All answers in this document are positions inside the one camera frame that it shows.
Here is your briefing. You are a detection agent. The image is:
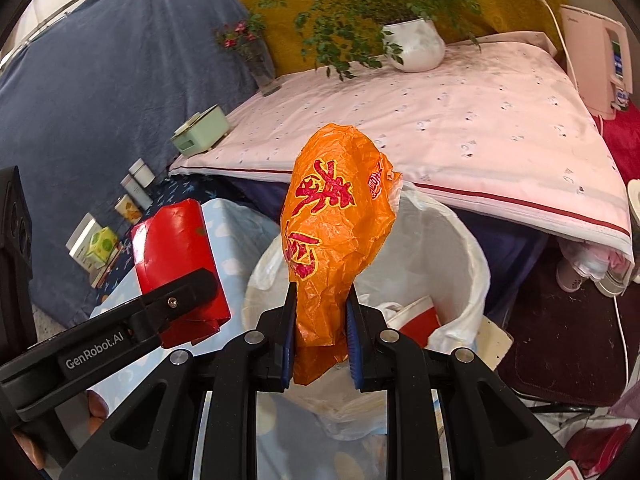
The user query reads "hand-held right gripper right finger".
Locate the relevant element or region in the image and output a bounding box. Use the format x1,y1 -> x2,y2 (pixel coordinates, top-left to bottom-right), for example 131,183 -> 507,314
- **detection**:
345,285 -> 574,480

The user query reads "white flat board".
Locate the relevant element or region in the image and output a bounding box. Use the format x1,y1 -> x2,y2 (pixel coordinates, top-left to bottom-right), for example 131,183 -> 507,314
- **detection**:
476,316 -> 514,372

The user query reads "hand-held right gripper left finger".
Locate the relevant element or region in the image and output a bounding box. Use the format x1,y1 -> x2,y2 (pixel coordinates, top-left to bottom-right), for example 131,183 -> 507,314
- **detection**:
60,282 -> 298,480

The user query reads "red white paper cup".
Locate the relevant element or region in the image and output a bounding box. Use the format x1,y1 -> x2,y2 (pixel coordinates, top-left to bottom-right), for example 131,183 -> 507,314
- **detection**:
385,296 -> 442,349

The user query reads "orange printed plastic bag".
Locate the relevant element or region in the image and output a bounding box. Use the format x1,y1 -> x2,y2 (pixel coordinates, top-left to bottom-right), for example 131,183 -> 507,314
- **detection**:
279,122 -> 404,387

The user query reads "planet printed light blue tablecloth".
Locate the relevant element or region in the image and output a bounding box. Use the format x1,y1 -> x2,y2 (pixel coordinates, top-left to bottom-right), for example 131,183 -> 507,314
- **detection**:
87,197 -> 451,480

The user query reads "green tissue box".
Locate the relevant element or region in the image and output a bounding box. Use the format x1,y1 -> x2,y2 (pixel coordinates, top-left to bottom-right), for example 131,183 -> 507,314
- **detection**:
171,104 -> 232,156

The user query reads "thin white cable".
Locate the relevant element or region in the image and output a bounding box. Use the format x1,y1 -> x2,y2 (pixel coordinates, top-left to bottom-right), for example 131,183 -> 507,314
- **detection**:
611,294 -> 632,397

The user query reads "green plant in white pot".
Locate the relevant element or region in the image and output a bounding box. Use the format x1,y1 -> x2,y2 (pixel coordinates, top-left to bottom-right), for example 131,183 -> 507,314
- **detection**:
255,0 -> 484,81

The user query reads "green tissue pack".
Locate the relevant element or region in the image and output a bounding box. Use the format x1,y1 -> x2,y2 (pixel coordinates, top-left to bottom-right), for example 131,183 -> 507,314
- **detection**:
82,226 -> 120,269

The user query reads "pink printed sheet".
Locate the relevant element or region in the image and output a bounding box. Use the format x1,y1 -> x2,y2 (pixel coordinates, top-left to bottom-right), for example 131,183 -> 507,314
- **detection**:
167,30 -> 635,267

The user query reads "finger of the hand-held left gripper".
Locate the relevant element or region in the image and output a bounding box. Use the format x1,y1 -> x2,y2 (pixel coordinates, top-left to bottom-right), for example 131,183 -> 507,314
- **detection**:
127,267 -> 220,350

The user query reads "white bin with plastic liner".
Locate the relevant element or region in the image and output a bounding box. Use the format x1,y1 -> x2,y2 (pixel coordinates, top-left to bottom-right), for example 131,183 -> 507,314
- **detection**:
241,182 -> 490,442

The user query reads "glass vase with red flowers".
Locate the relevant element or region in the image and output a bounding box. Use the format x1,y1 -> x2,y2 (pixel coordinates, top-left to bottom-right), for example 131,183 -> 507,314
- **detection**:
215,12 -> 284,98

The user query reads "red cloth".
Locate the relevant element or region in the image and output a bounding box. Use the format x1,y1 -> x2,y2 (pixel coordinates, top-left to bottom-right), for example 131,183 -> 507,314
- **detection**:
594,109 -> 640,187

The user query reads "white round object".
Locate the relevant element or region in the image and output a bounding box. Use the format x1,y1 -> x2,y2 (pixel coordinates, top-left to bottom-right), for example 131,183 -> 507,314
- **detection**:
625,179 -> 640,262

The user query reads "orange printed can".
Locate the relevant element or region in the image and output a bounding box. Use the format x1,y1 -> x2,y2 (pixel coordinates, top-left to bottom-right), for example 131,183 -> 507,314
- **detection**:
114,195 -> 144,225

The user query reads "grey blue blanket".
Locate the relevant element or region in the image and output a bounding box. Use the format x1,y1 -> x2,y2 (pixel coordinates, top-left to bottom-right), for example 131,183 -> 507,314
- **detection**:
0,0 -> 252,332

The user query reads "person's left hand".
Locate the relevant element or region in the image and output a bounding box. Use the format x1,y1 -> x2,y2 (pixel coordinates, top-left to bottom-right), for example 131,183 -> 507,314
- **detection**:
12,389 -> 109,470

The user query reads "white jar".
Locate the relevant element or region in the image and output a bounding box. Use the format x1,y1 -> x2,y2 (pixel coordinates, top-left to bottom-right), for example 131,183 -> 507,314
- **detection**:
128,157 -> 156,186

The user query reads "pink white appliance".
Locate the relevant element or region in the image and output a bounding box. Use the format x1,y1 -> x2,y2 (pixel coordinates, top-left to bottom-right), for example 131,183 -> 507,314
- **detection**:
559,4 -> 632,120

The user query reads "white cardboard box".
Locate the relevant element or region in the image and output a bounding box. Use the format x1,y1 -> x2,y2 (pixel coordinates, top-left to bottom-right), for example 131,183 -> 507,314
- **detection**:
66,212 -> 101,261

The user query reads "grey cylinder bottle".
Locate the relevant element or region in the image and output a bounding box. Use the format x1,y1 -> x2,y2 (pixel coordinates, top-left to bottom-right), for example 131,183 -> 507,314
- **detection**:
121,175 -> 154,211

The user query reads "dark maroon mat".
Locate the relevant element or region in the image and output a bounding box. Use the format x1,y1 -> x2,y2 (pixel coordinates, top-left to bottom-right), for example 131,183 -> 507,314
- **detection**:
495,239 -> 632,407

